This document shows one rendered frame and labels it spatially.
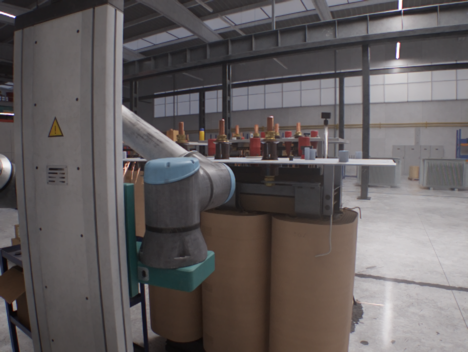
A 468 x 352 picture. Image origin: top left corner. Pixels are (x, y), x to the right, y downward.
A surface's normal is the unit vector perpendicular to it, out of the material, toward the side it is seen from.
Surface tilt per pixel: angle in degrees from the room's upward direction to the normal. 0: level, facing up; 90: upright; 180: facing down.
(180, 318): 90
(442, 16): 90
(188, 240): 70
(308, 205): 90
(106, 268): 90
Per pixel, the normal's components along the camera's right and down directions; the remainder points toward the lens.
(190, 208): 0.78, 0.05
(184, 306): 0.15, 0.07
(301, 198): -0.48, 0.07
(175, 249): 0.22, -0.27
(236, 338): -0.25, 0.07
